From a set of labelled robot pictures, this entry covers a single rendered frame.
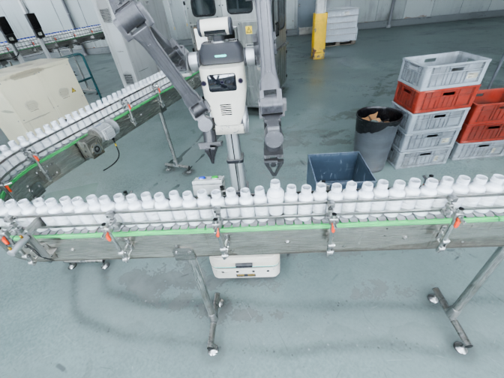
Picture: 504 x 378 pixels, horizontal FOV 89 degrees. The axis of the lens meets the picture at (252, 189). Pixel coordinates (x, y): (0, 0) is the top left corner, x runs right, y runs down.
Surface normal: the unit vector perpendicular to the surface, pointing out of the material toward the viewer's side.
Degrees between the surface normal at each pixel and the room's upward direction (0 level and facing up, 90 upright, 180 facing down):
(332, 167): 90
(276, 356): 0
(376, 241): 90
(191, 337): 0
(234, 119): 90
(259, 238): 90
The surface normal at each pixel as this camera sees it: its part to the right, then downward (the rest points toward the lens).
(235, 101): -0.03, 0.62
